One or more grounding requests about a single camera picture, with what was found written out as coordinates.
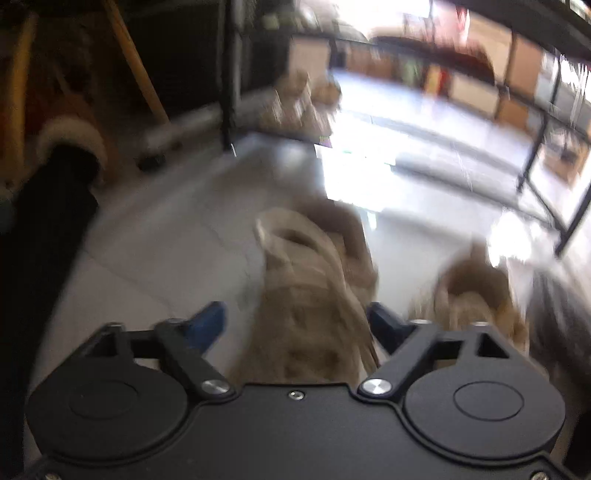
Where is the wooden cabinet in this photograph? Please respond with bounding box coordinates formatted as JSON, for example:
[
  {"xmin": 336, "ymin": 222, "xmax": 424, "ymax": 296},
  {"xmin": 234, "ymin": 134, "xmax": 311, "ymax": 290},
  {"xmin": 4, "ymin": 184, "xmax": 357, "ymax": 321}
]
[{"xmin": 498, "ymin": 32, "xmax": 546, "ymax": 126}]

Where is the beige embellished flat shoe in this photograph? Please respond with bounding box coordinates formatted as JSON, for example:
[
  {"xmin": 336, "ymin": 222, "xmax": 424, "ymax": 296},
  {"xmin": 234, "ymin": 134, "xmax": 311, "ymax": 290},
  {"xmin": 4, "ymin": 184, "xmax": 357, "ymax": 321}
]
[{"xmin": 259, "ymin": 71, "xmax": 314, "ymax": 131}]

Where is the brown fleece-lined boot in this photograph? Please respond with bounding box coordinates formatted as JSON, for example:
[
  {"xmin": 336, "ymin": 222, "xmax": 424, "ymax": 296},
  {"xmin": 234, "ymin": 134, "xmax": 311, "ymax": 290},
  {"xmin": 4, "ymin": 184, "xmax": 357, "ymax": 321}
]
[{"xmin": 33, "ymin": 115, "xmax": 110, "ymax": 186}]

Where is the black metal shoe rack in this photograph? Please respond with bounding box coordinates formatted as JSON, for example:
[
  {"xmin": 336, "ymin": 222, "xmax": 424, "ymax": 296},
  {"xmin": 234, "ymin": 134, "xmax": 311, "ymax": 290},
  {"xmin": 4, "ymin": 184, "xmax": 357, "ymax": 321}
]
[{"xmin": 221, "ymin": 0, "xmax": 591, "ymax": 258}]

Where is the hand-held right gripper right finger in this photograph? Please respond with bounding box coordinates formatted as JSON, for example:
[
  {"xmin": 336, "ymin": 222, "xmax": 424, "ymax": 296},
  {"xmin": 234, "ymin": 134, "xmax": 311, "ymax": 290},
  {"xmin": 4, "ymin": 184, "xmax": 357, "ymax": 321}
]
[{"xmin": 358, "ymin": 302, "xmax": 511, "ymax": 398}]

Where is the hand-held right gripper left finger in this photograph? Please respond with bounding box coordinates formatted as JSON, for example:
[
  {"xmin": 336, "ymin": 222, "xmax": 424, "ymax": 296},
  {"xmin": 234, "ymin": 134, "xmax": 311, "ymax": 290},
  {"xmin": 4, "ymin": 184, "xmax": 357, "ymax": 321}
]
[{"xmin": 83, "ymin": 301, "xmax": 236, "ymax": 398}]

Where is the black caster wheel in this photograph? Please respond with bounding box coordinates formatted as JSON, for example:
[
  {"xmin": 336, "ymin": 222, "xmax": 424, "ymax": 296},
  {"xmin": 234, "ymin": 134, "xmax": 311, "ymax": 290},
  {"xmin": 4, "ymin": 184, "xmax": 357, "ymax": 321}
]
[{"xmin": 137, "ymin": 154, "xmax": 168, "ymax": 173}]

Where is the cream chunky sneaker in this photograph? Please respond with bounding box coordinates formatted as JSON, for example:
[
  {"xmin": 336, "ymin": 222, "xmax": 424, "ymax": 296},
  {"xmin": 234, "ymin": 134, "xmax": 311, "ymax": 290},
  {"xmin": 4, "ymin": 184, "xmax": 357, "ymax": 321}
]
[
  {"xmin": 410, "ymin": 247, "xmax": 531, "ymax": 357},
  {"xmin": 230, "ymin": 203, "xmax": 380, "ymax": 385}
]

